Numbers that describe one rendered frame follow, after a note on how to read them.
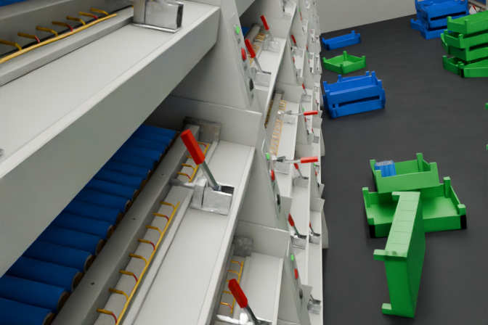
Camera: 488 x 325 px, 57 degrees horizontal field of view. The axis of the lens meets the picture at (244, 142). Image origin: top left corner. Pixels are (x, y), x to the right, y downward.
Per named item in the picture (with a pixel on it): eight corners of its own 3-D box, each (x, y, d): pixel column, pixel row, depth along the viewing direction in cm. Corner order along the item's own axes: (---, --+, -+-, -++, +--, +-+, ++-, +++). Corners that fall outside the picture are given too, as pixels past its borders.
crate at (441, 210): (450, 195, 163) (449, 176, 160) (467, 228, 145) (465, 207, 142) (364, 205, 170) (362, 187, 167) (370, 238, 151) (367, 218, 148)
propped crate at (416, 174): (372, 179, 185) (369, 159, 185) (424, 172, 181) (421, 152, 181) (377, 194, 156) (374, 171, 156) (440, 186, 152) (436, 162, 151)
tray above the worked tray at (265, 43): (283, 54, 127) (293, 4, 121) (258, 146, 73) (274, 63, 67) (213, 40, 128) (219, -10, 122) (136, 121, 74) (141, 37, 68)
